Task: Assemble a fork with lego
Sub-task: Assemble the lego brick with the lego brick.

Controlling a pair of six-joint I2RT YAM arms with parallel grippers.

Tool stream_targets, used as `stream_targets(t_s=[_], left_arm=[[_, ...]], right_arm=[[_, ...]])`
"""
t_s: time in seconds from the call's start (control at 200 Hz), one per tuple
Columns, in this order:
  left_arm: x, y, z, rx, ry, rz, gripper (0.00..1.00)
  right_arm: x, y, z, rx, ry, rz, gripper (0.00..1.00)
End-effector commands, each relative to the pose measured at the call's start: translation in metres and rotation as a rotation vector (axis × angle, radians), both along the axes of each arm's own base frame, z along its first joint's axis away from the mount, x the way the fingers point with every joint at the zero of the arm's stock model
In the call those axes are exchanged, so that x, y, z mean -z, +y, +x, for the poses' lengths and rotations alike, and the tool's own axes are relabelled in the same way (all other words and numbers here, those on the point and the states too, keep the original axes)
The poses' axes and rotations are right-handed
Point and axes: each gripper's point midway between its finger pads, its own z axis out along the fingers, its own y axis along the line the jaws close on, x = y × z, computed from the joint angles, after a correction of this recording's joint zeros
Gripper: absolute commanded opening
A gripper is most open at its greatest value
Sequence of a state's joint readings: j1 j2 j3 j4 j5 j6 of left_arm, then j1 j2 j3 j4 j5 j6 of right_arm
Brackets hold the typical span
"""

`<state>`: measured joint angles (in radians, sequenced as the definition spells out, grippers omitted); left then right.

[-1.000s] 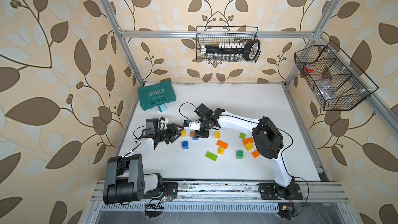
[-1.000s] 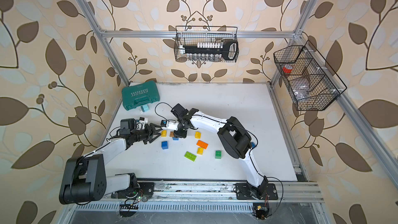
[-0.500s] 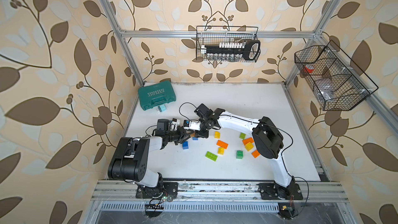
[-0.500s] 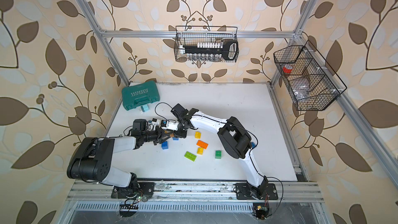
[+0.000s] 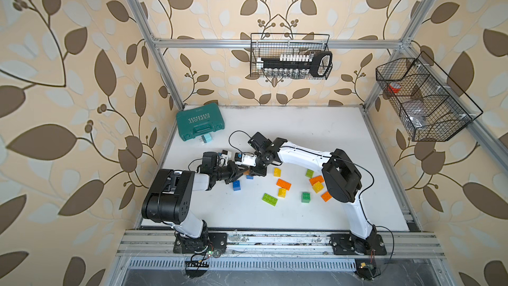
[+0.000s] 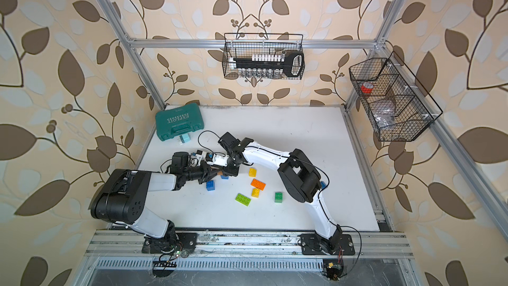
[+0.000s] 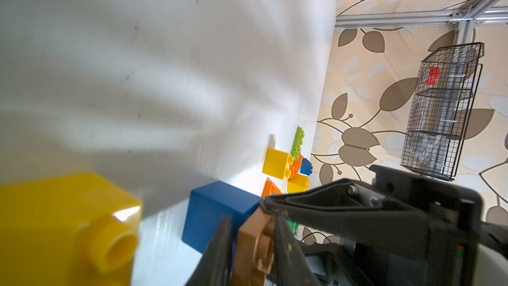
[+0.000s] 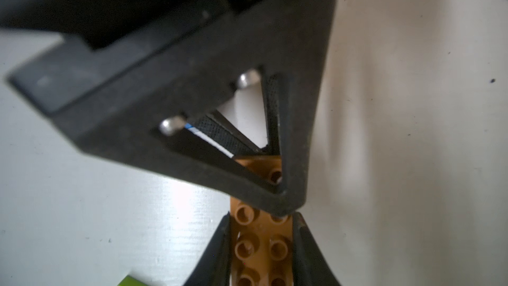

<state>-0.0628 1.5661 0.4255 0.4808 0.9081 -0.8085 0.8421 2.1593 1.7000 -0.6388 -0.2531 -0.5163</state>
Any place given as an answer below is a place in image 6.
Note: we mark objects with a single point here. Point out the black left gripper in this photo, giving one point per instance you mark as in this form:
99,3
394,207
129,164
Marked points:
206,171

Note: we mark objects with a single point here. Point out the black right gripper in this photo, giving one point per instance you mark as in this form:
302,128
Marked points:
232,171

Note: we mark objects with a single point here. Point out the orange lego brick long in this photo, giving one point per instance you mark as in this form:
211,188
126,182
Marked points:
258,184

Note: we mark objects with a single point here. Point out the lime green lego brick long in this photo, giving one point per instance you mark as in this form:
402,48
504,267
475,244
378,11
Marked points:
244,200

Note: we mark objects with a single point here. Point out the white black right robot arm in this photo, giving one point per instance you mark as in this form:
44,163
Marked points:
301,179

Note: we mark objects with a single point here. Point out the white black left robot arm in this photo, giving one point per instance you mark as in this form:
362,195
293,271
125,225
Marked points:
122,199

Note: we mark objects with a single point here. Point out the blue lego brick loose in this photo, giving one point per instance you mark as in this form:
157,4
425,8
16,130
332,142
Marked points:
210,185

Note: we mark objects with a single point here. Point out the yellow lego brick upper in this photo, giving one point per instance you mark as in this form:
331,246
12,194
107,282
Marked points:
252,172

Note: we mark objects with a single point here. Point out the yellow lego brick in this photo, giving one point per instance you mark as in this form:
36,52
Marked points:
252,172
255,192

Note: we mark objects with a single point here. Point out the yellow lego brick centre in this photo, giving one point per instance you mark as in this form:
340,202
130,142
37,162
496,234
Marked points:
255,192

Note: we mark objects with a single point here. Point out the green lego brick square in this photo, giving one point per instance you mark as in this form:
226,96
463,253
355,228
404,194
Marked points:
278,198

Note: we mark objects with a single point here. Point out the small teal white box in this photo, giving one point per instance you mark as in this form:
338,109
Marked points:
184,138

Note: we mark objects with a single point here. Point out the green plastic tool case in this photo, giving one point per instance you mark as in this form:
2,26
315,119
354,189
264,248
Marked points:
178,121

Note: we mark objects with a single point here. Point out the small electronics board right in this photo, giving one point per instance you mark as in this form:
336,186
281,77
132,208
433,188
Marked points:
333,269

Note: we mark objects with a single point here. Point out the clear plastic bag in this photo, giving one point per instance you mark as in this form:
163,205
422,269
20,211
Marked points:
384,112

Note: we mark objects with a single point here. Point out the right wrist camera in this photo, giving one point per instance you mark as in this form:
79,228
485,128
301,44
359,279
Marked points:
232,144

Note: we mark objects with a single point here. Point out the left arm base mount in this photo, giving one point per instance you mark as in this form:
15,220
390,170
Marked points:
174,242

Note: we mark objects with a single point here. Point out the black wire basket back wall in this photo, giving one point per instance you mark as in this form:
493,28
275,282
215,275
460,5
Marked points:
241,45

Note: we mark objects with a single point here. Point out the black wire basket wall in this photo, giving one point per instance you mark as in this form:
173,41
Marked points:
241,45
416,109

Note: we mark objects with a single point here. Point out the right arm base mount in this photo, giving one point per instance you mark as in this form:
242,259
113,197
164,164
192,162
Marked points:
315,245

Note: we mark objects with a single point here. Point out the black white socket set rail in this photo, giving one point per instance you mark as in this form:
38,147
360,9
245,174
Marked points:
290,65

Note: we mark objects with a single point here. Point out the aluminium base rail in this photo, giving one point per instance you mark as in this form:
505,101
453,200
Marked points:
254,244

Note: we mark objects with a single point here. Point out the black wire basket right wall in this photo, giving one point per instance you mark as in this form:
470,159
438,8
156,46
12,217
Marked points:
416,109

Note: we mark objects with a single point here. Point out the aluminium frame corner post left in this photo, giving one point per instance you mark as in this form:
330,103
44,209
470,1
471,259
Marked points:
120,32

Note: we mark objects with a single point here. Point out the aluminium frame corner post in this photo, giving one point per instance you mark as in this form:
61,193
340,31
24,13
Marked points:
376,46
120,32

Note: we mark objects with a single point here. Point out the aluminium frame corner post right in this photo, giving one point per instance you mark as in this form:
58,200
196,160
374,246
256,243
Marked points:
376,46

